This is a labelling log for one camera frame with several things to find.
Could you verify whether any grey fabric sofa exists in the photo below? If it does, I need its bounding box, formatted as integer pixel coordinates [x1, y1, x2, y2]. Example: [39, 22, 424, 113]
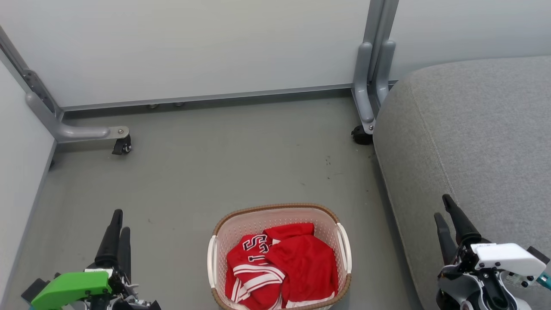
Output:
[372, 55, 551, 310]

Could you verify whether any black caster wheel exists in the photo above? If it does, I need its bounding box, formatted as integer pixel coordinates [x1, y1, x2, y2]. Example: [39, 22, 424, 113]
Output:
[112, 135, 132, 155]
[351, 125, 374, 146]

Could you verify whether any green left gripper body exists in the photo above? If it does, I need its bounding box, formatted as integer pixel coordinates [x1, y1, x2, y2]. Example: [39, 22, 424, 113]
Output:
[22, 268, 162, 310]

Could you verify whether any grey side partition bottom rail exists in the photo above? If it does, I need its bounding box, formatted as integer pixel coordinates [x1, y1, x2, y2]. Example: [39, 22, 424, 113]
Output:
[0, 142, 57, 302]

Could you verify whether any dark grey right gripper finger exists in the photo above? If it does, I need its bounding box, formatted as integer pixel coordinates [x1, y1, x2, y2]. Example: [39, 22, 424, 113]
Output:
[442, 194, 482, 246]
[433, 212, 458, 266]

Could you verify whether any red garment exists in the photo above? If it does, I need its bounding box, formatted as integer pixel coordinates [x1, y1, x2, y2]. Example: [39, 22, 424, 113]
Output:
[263, 222, 339, 308]

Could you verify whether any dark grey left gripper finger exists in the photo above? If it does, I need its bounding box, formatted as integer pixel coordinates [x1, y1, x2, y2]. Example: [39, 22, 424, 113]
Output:
[118, 227, 132, 281]
[95, 209, 124, 265]

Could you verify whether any long grey partition bottom rail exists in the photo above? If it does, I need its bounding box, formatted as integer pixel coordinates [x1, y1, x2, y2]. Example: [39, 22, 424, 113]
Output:
[60, 82, 358, 112]

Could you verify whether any white laundry basket brown rim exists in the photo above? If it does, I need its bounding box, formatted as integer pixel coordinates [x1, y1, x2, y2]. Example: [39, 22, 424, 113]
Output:
[207, 203, 353, 310]

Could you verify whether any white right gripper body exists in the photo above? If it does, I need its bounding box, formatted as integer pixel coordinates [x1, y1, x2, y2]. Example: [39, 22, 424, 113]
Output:
[436, 243, 548, 310]

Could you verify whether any grey partition leg double post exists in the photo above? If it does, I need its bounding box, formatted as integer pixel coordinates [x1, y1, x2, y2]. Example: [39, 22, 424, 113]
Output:
[352, 0, 399, 135]

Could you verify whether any grey partition leg flat foot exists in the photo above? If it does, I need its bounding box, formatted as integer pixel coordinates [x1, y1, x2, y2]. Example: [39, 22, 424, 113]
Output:
[0, 26, 130, 145]

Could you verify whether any red and white jersey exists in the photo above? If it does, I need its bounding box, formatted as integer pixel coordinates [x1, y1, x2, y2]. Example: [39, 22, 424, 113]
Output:
[225, 232, 287, 310]

